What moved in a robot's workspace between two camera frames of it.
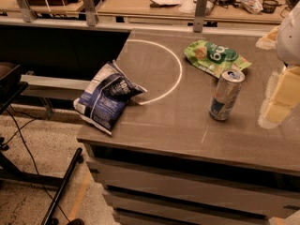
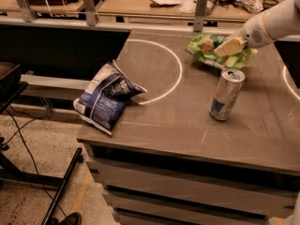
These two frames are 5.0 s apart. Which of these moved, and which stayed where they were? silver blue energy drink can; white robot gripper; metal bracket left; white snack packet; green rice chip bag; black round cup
Moved: green rice chip bag; white robot gripper
Stayed: metal bracket left; black round cup; white snack packet; silver blue energy drink can
